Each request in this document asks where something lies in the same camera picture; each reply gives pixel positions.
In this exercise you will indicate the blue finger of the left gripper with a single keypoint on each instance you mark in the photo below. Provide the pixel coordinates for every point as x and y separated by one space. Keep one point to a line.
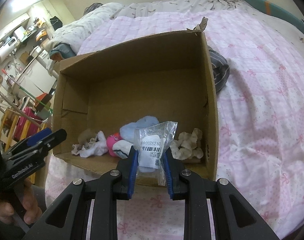
34 139
22 151

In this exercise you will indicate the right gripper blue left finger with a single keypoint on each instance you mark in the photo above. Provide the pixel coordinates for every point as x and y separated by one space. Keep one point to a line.
132 171

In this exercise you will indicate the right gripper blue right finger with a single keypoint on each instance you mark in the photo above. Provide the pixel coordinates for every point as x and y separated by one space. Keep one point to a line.
168 174

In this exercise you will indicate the clear plastic labelled bag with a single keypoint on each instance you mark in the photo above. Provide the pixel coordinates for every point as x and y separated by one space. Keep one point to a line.
152 144

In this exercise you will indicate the pink plush toy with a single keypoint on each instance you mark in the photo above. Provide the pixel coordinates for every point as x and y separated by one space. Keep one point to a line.
113 145

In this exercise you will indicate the beige fluffy scrunchie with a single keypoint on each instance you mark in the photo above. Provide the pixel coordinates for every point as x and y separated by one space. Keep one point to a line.
188 146

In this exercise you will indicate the yellow wooden chair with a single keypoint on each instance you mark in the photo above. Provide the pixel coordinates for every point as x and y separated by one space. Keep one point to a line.
15 127

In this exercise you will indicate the light blue rolled socks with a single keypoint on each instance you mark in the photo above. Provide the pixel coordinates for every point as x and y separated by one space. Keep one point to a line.
130 133

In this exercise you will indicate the small white sock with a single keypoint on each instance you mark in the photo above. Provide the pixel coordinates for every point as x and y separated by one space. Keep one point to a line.
99 148

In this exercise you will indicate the grey floral scrunchie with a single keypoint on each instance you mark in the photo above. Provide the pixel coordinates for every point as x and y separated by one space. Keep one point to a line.
84 140

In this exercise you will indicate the white water heater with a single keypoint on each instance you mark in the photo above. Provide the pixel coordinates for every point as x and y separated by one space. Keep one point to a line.
7 48

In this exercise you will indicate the open brown cardboard box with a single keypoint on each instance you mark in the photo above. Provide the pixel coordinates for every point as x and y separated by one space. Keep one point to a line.
167 75

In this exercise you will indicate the pink bow-patterned quilt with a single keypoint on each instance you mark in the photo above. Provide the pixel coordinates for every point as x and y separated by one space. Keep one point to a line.
261 107

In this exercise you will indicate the dark grey striped cloth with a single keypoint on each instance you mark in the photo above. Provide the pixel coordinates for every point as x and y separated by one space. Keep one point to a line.
220 68

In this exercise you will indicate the white floral duvet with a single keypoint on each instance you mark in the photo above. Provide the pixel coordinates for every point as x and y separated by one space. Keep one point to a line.
73 35

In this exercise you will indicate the teal headboard cushion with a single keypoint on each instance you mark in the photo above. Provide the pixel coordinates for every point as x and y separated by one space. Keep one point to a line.
274 10

